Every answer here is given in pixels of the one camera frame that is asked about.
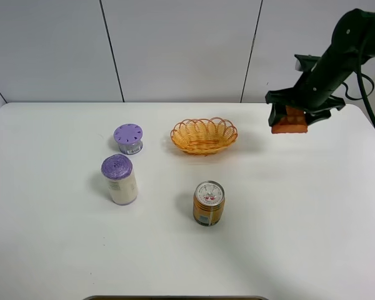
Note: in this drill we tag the orange waffle slice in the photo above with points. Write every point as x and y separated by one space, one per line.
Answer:
290 120

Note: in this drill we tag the orange beverage can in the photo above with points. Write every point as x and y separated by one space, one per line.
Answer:
208 203

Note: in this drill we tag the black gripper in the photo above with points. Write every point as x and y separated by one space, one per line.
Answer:
313 91

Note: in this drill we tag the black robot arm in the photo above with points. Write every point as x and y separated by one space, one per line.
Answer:
352 45

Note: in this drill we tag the orange wicker basket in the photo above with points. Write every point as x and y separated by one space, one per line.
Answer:
203 136

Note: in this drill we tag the purple lidded round container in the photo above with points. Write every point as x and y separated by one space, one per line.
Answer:
128 138

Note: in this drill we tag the purple white bag roll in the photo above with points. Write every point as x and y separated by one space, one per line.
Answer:
119 173

